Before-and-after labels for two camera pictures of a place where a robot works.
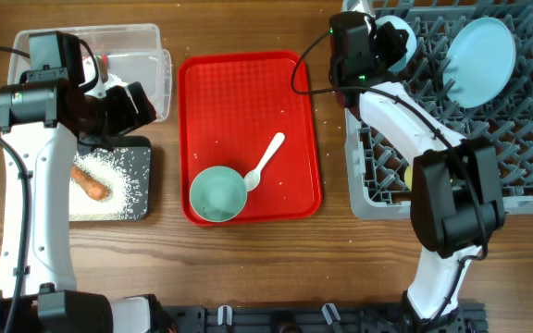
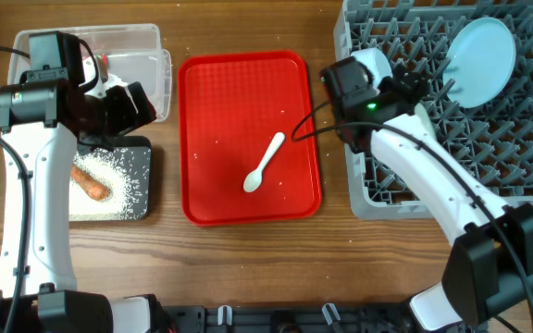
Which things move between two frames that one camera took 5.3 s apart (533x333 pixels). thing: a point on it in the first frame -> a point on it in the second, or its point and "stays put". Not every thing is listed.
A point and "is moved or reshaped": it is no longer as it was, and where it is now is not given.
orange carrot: [92, 188] stays put
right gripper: [386, 36] -> [415, 81]
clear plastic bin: [131, 53] stays put
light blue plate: [479, 64] stays put
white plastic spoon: [252, 178] stays put
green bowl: [218, 194] is moved or reshaped
